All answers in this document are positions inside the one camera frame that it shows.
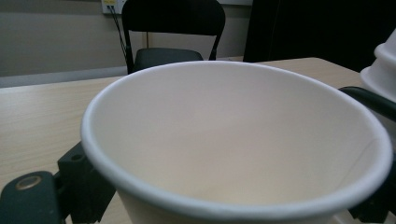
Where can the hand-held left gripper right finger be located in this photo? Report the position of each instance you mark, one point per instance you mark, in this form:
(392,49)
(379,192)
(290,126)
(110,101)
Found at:
(378,208)

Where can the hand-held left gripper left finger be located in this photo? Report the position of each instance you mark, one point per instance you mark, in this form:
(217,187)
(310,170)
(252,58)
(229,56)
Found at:
(82,189)

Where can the stack of white paper cups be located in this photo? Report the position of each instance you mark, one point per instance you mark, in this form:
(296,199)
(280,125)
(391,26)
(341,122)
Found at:
(384,71)

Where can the single white paper cup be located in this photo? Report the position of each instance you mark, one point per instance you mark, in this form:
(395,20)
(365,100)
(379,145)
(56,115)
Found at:
(230,140)

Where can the black folding chair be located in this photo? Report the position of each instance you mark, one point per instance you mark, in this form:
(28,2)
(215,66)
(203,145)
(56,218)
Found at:
(168,18)

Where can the white wall outlet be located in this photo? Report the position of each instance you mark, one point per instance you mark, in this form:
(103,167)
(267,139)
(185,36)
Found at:
(112,4)

